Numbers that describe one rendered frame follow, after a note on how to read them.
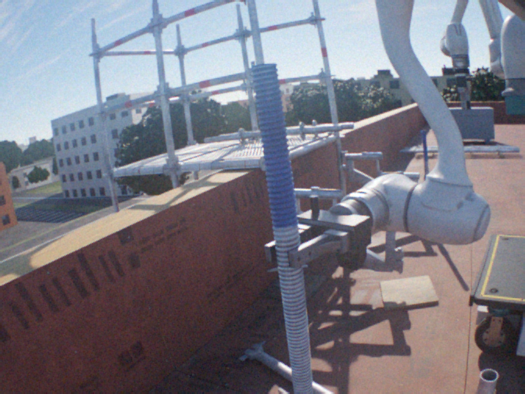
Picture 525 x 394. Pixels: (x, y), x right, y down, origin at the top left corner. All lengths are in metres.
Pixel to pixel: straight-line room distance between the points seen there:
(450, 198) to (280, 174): 0.32
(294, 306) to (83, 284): 0.88
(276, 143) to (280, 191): 0.07
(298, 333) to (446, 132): 0.44
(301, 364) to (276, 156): 0.36
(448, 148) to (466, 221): 0.14
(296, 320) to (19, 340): 0.90
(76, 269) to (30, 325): 0.27
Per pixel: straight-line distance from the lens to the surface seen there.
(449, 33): 1.73
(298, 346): 0.67
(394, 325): 1.86
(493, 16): 1.98
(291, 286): 0.60
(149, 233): 1.53
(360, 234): 0.63
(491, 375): 1.22
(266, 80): 0.54
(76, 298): 1.34
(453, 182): 0.70
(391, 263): 2.06
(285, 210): 0.56
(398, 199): 0.74
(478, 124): 7.77
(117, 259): 1.43
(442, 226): 0.70
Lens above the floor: 1.05
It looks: 13 degrees down
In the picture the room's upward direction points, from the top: 8 degrees counter-clockwise
